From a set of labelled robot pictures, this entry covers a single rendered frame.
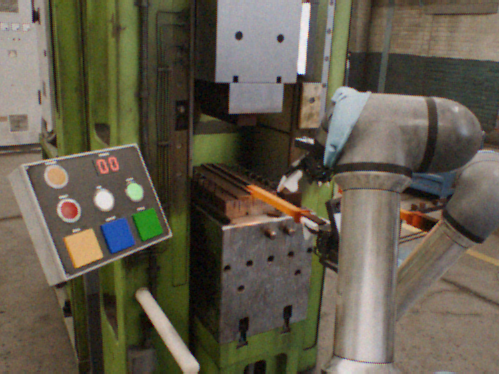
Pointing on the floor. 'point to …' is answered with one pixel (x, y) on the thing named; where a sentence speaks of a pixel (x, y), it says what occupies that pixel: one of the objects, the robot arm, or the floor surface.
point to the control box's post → (94, 320)
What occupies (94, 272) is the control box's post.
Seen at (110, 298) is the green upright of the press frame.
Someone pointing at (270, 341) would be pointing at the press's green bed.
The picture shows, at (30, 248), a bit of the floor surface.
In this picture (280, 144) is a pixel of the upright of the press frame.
